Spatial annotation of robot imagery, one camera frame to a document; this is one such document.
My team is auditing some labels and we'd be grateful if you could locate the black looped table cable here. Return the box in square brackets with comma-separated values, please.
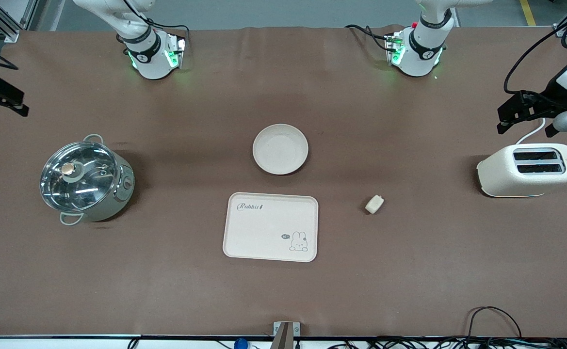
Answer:
[467, 306, 523, 340]

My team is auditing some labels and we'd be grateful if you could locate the grey metal camera bracket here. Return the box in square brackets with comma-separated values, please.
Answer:
[269, 321, 301, 349]

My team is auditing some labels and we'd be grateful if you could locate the cream rabbit print tray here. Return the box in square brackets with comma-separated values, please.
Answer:
[223, 192, 319, 263]

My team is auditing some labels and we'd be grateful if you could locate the pale green electric pot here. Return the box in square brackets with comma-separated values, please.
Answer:
[40, 134, 135, 226]

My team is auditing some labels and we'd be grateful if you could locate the cream two-slot toaster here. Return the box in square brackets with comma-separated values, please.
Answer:
[476, 143, 567, 198]

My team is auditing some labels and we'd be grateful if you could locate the white toaster cable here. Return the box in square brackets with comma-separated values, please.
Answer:
[515, 118, 547, 145]

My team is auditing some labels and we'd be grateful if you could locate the black base cable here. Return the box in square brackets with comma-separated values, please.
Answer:
[345, 24, 391, 52]
[118, 0, 190, 42]

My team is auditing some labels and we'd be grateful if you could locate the black cable bundle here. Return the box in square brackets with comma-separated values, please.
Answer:
[329, 336, 567, 349]

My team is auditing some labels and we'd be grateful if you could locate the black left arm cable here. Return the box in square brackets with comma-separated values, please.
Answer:
[503, 0, 567, 95]

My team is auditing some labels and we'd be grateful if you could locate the glass pot lid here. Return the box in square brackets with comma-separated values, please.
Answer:
[40, 142, 119, 212]

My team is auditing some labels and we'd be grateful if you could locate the black left base cable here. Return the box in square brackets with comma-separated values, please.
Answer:
[345, 24, 391, 52]

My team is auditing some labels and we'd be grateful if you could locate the round cream plate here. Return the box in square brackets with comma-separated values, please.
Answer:
[253, 124, 309, 175]

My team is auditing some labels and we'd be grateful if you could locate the black right base cable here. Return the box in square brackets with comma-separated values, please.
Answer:
[118, 0, 190, 42]

